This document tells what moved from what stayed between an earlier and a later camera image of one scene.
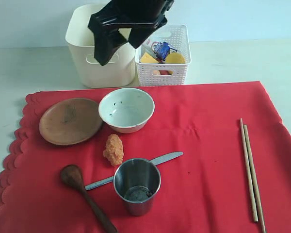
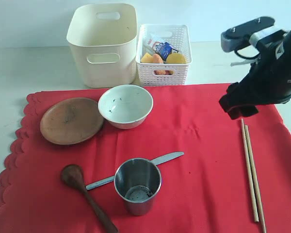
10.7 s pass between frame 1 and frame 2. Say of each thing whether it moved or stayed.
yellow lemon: stayed
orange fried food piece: moved
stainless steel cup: stayed
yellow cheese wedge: stayed
